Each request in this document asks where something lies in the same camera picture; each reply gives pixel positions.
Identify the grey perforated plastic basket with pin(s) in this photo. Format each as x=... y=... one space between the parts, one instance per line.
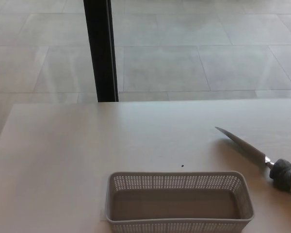
x=177 y=201

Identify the black vertical post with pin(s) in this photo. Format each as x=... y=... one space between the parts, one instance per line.
x=100 y=48

